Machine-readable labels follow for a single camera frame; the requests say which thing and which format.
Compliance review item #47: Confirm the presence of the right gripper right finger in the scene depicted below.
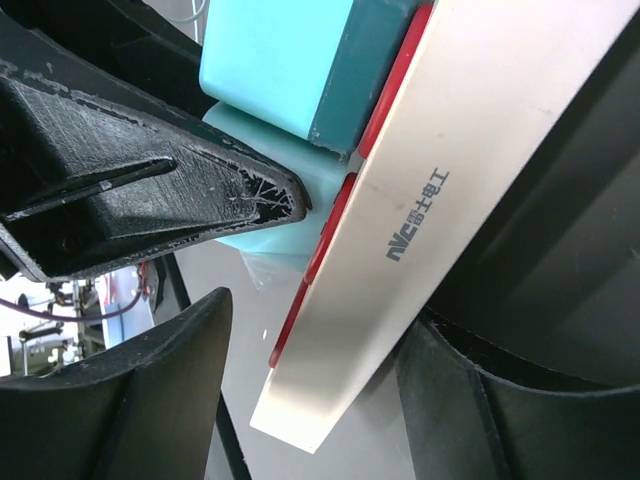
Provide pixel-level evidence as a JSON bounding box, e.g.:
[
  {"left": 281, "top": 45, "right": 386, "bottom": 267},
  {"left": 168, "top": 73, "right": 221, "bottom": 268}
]
[{"left": 395, "top": 308, "right": 639, "bottom": 479}]

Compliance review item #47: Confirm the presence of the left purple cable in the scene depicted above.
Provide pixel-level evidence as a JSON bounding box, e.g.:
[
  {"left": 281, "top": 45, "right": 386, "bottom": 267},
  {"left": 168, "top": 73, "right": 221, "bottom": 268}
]
[{"left": 0, "top": 294, "right": 146, "bottom": 321}]

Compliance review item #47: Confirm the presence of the beige red power strip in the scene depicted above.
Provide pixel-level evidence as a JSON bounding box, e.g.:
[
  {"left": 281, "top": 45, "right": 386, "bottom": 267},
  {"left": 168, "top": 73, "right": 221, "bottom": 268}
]
[{"left": 250, "top": 1, "right": 639, "bottom": 453}]

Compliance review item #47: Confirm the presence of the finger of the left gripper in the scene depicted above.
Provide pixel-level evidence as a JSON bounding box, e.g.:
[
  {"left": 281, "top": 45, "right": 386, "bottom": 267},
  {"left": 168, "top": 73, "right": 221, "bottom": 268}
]
[
  {"left": 1, "top": 75, "right": 313, "bottom": 280},
  {"left": 32, "top": 0, "right": 215, "bottom": 110}
]

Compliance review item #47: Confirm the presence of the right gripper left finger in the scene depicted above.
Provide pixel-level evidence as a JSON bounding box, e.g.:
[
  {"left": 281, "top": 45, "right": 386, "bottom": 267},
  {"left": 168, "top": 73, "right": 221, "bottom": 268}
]
[{"left": 1, "top": 287, "right": 233, "bottom": 479}]

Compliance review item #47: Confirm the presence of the turquoise usb charger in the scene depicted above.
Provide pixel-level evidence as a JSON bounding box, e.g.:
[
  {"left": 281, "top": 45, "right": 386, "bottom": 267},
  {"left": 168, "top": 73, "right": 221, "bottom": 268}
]
[{"left": 199, "top": 0, "right": 419, "bottom": 154}]

